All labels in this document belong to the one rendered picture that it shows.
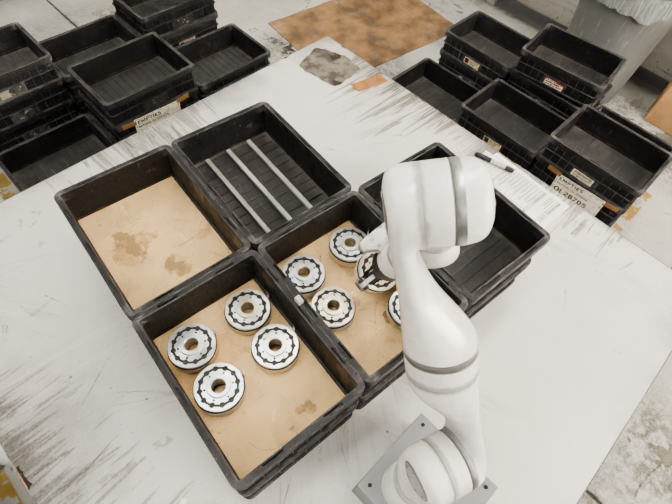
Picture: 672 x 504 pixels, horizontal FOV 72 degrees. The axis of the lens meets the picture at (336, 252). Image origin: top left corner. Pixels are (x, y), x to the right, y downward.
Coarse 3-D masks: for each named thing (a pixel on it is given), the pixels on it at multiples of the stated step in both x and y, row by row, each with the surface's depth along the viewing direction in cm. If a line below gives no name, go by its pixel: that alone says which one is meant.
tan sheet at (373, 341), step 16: (320, 240) 120; (336, 272) 115; (352, 272) 115; (352, 288) 113; (368, 304) 111; (384, 304) 111; (368, 320) 109; (384, 320) 109; (352, 336) 106; (368, 336) 106; (384, 336) 107; (400, 336) 107; (352, 352) 104; (368, 352) 104; (384, 352) 105; (368, 368) 102
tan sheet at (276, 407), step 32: (256, 288) 111; (192, 320) 105; (224, 320) 106; (160, 352) 101; (224, 352) 102; (192, 384) 98; (256, 384) 99; (288, 384) 99; (320, 384) 100; (224, 416) 95; (256, 416) 95; (288, 416) 96; (224, 448) 92; (256, 448) 92
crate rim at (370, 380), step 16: (352, 192) 116; (320, 208) 113; (368, 208) 114; (304, 224) 110; (272, 240) 107; (432, 272) 105; (288, 288) 100; (448, 288) 103; (304, 304) 99; (464, 304) 101; (320, 320) 97; (336, 336) 95; (400, 352) 94; (384, 368) 92; (368, 384) 92
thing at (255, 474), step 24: (264, 264) 103; (192, 288) 99; (144, 312) 95; (144, 336) 92; (168, 384) 88; (360, 384) 90; (192, 408) 86; (336, 408) 87; (312, 432) 85; (216, 456) 82; (240, 480) 80
